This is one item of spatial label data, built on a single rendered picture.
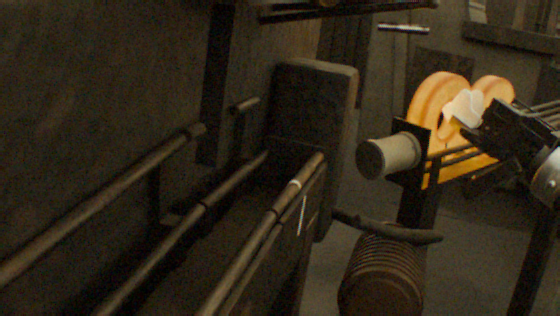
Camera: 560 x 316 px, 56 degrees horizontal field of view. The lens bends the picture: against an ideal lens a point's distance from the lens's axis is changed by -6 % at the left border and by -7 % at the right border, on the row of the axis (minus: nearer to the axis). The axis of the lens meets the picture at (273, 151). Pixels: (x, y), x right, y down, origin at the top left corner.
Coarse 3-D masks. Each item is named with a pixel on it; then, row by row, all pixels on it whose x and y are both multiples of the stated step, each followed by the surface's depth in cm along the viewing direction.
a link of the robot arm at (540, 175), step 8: (552, 152) 73; (544, 160) 74; (552, 160) 72; (544, 168) 73; (552, 168) 72; (536, 176) 74; (544, 176) 73; (552, 176) 72; (536, 184) 74; (544, 184) 73; (552, 184) 71; (536, 192) 75; (544, 192) 73; (552, 192) 72; (544, 200) 74; (552, 200) 73; (552, 208) 74
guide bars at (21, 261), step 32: (256, 96) 64; (192, 128) 47; (160, 160) 41; (256, 160) 61; (160, 192) 43; (224, 192) 51; (64, 224) 31; (160, 224) 44; (192, 224) 45; (32, 256) 28; (160, 256) 40; (0, 288) 26; (128, 288) 36
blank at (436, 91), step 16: (432, 80) 86; (448, 80) 86; (464, 80) 89; (416, 96) 86; (432, 96) 85; (448, 96) 87; (416, 112) 85; (432, 112) 86; (432, 128) 87; (448, 128) 93; (432, 144) 88; (448, 144) 91
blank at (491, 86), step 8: (480, 80) 97; (488, 80) 96; (496, 80) 96; (504, 80) 97; (472, 88) 96; (480, 88) 95; (488, 88) 94; (496, 88) 96; (504, 88) 98; (512, 88) 100; (488, 96) 95; (496, 96) 97; (504, 96) 99; (512, 96) 101; (488, 104) 96
